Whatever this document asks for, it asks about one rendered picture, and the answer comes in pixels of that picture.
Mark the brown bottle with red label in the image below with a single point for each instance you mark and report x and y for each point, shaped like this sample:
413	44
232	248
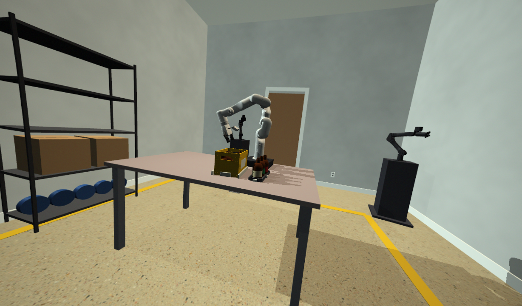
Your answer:
266	163

